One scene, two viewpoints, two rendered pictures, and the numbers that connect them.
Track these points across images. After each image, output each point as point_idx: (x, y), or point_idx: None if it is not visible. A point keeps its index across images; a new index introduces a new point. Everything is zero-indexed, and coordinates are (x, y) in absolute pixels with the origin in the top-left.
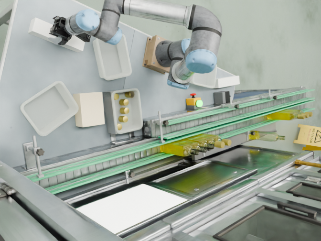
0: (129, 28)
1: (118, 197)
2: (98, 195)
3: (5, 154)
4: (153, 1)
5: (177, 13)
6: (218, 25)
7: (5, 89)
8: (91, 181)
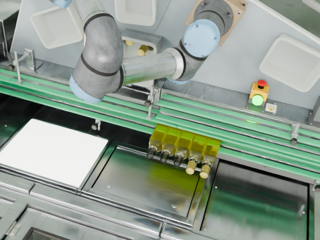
0: None
1: (70, 135)
2: (86, 119)
3: (28, 45)
4: None
5: (81, 16)
6: (94, 61)
7: None
8: (61, 109)
